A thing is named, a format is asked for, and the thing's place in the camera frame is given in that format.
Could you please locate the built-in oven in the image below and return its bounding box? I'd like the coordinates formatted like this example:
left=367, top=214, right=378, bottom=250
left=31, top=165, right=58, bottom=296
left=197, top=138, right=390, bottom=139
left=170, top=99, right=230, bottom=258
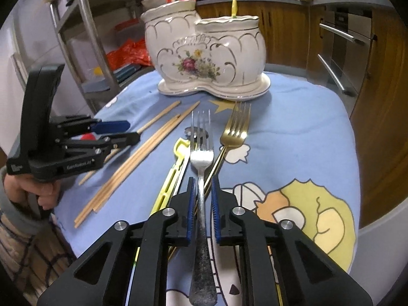
left=317, top=5, right=377, bottom=115

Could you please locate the silver fork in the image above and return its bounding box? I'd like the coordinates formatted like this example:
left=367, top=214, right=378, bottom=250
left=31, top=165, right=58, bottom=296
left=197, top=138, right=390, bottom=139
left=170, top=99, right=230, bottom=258
left=189, top=110, right=218, bottom=306

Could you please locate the clear container with red lid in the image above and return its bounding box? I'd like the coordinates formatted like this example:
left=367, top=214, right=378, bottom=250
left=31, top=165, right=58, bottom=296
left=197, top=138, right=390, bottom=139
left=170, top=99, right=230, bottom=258
left=113, top=19, right=144, bottom=43

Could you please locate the blue cartoon printed cloth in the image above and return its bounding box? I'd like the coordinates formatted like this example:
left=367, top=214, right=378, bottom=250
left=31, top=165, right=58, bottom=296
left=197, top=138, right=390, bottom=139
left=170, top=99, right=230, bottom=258
left=53, top=70, right=359, bottom=306

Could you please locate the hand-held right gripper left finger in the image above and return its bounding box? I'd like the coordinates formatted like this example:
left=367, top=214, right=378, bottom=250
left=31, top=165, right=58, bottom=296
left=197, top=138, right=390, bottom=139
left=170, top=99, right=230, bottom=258
left=36, top=177, right=196, bottom=306

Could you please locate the white floral ceramic utensil holder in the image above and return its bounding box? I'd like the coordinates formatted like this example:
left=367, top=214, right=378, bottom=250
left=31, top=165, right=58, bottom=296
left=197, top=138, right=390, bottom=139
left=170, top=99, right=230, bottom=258
left=140, top=0, right=271, bottom=98

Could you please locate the yellow plastic utensil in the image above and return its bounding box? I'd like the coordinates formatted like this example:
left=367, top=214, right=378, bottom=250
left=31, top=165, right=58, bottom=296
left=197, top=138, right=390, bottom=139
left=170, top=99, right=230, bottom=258
left=132, top=136, right=192, bottom=266

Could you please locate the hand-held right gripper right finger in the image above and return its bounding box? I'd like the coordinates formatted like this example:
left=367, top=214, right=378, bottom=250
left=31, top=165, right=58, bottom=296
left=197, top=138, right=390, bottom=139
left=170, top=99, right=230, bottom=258
left=211, top=176, right=373, bottom=306

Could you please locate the person's left forearm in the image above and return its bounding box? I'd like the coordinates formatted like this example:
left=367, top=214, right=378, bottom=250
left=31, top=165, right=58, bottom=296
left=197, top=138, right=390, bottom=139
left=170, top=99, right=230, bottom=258
left=0, top=166, right=80, bottom=306

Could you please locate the wooden kitchen cabinet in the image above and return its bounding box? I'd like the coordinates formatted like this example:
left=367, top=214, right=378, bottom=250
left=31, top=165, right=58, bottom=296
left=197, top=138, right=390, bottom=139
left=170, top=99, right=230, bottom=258
left=196, top=0, right=408, bottom=230

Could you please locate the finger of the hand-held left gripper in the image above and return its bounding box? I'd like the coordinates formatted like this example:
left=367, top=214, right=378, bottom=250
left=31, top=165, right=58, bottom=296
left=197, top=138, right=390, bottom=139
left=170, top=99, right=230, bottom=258
left=61, top=131, right=141, bottom=158
left=51, top=115, right=132, bottom=138

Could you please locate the person's left hand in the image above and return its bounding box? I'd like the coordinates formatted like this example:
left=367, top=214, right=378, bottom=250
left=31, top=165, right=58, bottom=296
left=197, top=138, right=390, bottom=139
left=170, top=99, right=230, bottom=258
left=3, top=175, right=62, bottom=211

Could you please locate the wooden chopstick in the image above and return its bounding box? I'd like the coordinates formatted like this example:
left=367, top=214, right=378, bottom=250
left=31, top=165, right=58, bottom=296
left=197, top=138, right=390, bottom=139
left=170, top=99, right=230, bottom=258
left=83, top=115, right=184, bottom=220
left=74, top=114, right=182, bottom=228
left=92, top=101, right=201, bottom=213
left=78, top=101, right=182, bottom=186

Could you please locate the stack of blue trays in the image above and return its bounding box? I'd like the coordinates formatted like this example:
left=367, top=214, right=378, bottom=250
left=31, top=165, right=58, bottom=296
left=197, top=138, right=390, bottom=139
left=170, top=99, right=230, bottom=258
left=111, top=64, right=142, bottom=82

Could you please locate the metal shelf rack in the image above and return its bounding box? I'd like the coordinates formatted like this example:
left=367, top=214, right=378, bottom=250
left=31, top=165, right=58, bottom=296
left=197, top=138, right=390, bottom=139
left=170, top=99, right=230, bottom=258
left=48, top=0, right=173, bottom=112

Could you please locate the orange plastic bag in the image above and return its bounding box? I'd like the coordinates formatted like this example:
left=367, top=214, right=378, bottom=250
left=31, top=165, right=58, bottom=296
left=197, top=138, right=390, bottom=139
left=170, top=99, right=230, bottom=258
left=105, top=38, right=152, bottom=71

